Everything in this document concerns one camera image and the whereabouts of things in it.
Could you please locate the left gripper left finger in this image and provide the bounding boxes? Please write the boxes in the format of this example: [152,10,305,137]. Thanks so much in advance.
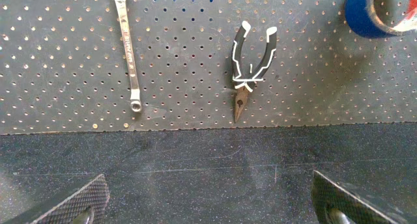
[5,173,111,224]

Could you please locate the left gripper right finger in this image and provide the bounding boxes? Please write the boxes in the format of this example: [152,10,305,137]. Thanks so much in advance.
[310,170,410,224]

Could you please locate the black and white pliers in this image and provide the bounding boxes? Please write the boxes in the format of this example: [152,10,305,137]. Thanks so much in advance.
[231,20,278,124]

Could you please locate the wrench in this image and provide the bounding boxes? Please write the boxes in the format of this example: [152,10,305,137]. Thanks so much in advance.
[113,0,143,113]

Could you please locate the roll of blue tape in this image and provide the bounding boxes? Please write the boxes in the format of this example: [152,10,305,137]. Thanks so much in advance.
[344,0,417,39]

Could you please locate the black pegboard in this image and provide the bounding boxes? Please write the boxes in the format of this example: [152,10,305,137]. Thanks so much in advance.
[0,0,417,135]

